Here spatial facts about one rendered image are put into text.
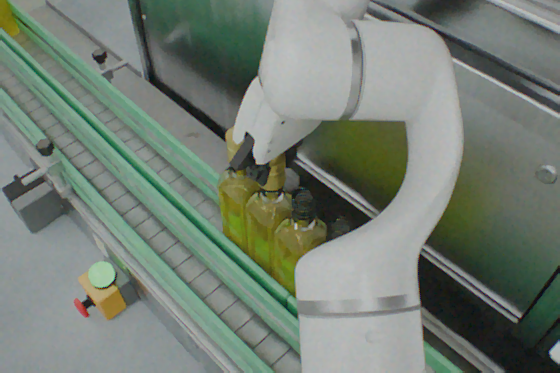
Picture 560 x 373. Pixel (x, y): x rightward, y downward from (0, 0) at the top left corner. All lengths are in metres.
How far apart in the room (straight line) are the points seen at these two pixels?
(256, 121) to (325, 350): 0.25
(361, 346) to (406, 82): 0.18
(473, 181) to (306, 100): 0.31
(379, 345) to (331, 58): 0.19
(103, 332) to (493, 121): 0.74
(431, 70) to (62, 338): 0.82
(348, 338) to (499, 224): 0.35
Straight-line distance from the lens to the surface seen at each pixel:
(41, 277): 1.12
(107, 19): 1.75
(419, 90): 0.39
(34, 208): 1.14
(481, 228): 0.67
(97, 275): 0.95
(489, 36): 0.53
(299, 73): 0.36
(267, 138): 0.53
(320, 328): 0.35
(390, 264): 0.34
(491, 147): 0.59
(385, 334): 0.34
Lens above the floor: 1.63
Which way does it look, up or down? 47 degrees down
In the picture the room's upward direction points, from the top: straight up
